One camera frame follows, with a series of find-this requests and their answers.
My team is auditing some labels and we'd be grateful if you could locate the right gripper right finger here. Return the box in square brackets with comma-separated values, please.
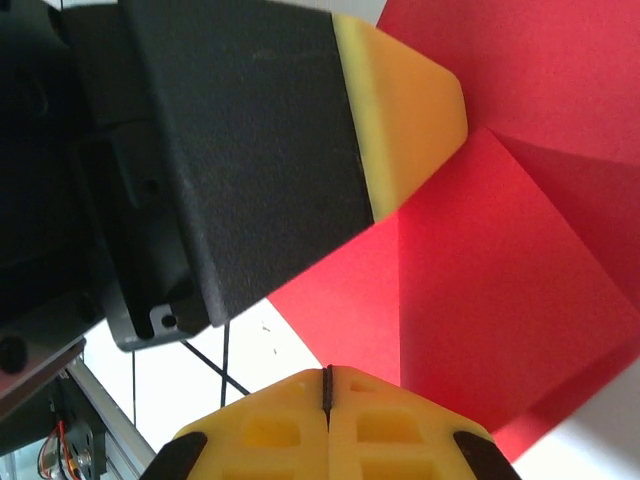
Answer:
[327, 367, 524, 480]

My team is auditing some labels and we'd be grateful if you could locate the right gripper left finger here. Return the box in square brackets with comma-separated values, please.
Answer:
[142, 367, 332, 480]

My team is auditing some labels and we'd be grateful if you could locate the red cloth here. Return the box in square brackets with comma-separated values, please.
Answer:
[267, 0, 640, 466]

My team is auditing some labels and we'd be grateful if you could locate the black controller board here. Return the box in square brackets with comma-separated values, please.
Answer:
[29, 379, 107, 480]

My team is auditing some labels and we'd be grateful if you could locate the aluminium rail beam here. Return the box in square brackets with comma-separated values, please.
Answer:
[59, 357, 156, 480]

